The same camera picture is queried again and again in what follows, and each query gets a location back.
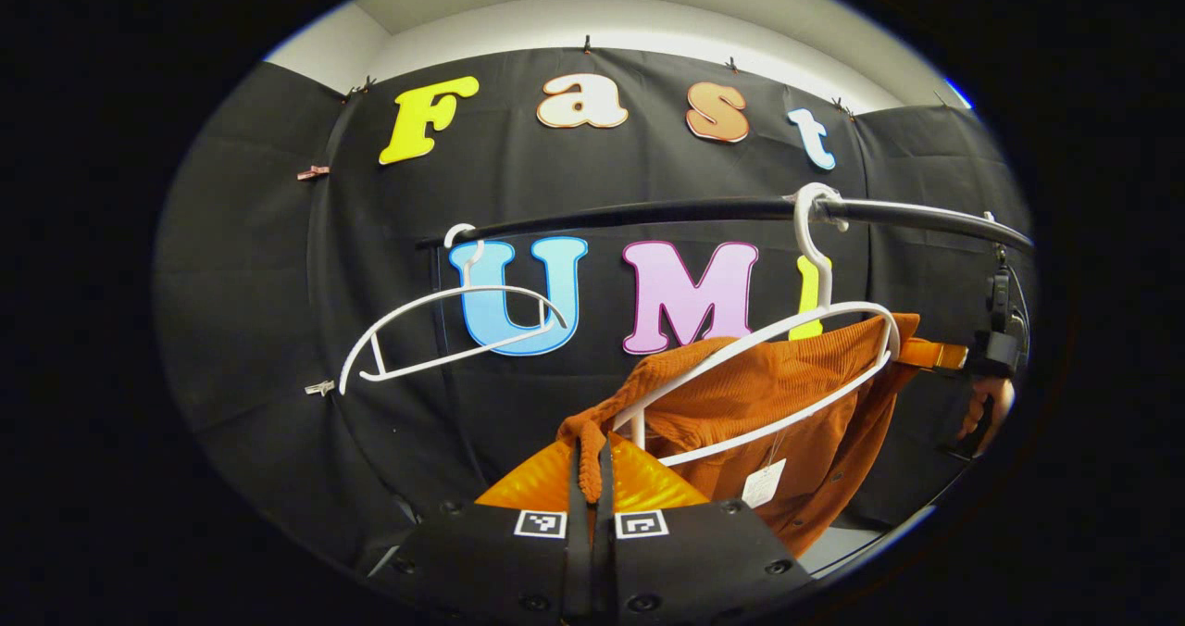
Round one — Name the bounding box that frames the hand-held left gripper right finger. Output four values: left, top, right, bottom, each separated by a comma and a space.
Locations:
592, 432, 817, 622

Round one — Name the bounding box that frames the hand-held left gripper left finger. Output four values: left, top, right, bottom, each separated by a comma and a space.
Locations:
387, 433, 593, 622

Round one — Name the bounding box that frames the orange corduroy jacket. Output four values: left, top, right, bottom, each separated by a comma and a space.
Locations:
555, 313, 922, 557

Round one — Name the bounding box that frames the white plastic hanger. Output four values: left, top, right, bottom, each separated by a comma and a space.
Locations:
611, 183, 901, 468
338, 223, 570, 395

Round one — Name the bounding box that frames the black clothes rack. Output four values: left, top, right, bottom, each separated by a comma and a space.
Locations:
417, 195, 1035, 488

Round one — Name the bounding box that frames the black backdrop cloth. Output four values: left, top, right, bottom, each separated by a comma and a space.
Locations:
153, 47, 1033, 571

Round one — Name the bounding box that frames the row of black backdrop clips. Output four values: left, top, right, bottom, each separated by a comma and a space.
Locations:
341, 35, 857, 118

